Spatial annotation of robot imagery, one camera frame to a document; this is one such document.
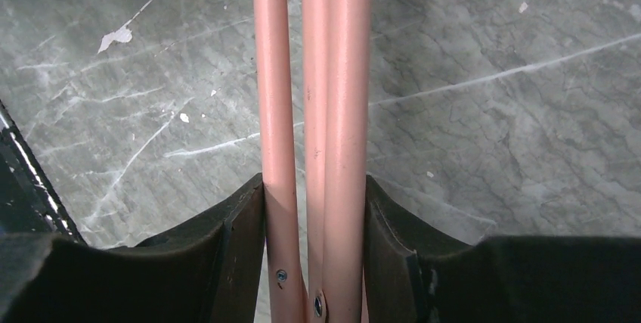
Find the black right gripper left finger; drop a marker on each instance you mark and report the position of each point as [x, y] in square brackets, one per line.
[206, 269]

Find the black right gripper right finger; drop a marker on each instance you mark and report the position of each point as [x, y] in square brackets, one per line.
[416, 273]

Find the pink tripod music stand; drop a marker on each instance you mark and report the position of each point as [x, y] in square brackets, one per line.
[336, 56]

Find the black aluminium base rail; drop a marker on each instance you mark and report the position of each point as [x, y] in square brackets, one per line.
[29, 202]

